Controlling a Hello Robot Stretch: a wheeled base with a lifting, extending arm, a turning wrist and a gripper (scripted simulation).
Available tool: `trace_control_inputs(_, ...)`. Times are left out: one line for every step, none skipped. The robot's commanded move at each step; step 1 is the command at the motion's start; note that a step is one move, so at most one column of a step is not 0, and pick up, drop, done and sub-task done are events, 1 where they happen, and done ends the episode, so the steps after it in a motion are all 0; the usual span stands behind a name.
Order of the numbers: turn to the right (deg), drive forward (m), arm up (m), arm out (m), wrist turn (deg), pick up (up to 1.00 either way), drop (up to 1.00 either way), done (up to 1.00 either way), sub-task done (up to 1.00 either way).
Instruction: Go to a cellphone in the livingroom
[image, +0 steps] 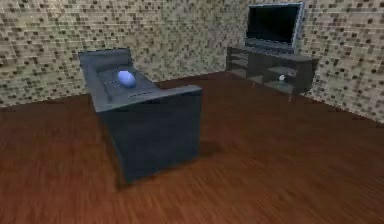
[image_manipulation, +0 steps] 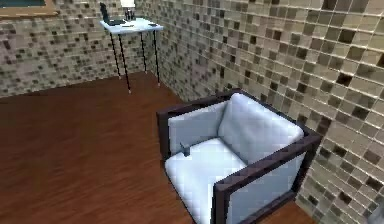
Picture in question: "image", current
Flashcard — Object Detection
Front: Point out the dark grey armchair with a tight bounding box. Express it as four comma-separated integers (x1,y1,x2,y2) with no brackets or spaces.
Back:
78,48,203,185

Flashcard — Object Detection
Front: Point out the blue oval cushion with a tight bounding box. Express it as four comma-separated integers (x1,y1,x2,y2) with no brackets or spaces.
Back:
117,69,137,89

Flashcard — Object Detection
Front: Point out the dark grey television stand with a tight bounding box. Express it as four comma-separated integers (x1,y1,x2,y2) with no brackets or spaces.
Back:
225,45,320,103

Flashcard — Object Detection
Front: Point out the black television set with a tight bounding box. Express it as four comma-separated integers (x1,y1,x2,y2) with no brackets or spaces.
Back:
244,1,306,55

